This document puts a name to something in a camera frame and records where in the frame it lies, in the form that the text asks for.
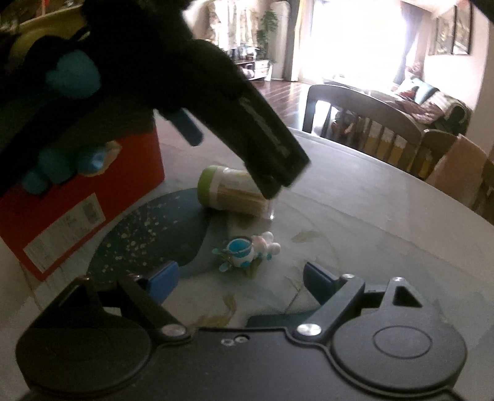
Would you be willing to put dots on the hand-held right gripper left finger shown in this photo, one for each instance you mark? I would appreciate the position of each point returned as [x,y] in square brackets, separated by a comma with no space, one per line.
[164,278]

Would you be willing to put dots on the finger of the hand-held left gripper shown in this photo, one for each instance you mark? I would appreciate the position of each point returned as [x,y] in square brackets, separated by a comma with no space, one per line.
[189,129]
[266,138]

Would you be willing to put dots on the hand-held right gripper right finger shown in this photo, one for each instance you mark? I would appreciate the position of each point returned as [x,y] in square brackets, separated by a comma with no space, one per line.
[318,282]

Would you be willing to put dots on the red cardboard box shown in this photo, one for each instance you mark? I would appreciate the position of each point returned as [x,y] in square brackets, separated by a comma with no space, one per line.
[127,165]

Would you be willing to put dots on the blue white figure toy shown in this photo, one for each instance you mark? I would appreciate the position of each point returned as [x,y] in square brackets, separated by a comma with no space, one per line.
[241,250]

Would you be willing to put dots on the person's left hand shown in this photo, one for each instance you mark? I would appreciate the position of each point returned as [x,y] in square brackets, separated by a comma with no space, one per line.
[54,167]

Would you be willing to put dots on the green-lid toothpick jar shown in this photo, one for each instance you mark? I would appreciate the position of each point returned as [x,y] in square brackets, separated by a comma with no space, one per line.
[216,189]

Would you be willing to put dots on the wooden tv cabinet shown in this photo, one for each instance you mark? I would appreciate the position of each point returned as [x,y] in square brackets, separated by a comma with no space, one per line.
[254,69]

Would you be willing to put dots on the wooden dining chair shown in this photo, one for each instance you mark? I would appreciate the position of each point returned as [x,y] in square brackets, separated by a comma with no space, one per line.
[347,96]
[436,146]

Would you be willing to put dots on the white floor air conditioner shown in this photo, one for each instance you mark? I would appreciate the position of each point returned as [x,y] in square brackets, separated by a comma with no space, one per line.
[283,38]

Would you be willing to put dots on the hanging light clothes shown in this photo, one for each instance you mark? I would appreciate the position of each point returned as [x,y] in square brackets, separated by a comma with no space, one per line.
[231,23]

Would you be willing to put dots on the green house plant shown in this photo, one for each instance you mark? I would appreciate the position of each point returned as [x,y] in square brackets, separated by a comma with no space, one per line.
[267,31]

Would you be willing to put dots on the beige sofa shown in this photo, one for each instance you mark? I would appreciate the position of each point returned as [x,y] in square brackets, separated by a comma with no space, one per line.
[428,112]

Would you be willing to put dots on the teal cushion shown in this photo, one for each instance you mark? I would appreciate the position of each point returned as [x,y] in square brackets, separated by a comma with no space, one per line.
[426,90]

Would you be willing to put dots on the grey curtain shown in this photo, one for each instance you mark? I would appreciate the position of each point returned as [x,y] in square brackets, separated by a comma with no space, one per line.
[409,38]

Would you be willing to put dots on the dark framed wall picture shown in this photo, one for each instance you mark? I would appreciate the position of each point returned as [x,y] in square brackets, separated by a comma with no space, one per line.
[462,29]
[432,36]
[444,32]

